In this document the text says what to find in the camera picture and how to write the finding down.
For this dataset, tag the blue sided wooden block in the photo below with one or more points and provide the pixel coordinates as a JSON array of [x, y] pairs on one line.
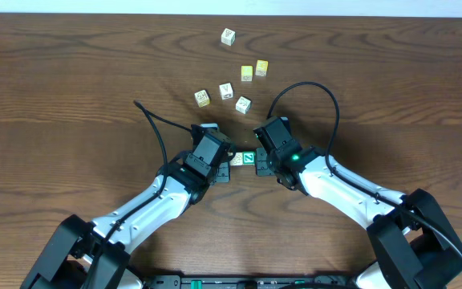
[[237, 160]]

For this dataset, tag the white wooden block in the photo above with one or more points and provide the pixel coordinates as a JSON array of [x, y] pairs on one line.
[[243, 105]]

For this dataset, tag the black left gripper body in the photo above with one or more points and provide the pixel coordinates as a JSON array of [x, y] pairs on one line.
[[223, 172]]

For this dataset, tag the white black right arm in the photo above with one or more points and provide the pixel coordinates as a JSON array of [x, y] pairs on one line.
[[414, 243]]

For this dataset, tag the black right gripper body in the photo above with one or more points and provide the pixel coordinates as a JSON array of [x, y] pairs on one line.
[[265, 165]]

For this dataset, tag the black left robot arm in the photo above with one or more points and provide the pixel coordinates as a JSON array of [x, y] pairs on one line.
[[96, 254]]

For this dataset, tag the green letter N block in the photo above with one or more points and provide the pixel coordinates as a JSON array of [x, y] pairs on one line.
[[248, 158]]

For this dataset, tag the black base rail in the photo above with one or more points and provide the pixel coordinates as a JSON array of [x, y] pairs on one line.
[[238, 282]]

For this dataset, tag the wooden block letter W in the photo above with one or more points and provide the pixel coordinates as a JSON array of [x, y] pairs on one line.
[[226, 91]]

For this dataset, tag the yellow top wooden block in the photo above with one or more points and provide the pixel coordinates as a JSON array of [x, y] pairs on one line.
[[246, 73]]

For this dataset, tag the wooden block number 3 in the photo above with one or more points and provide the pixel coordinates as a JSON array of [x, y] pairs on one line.
[[228, 37]]

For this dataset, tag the wooden block letter B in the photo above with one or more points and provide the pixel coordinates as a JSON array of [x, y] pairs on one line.
[[202, 98]]

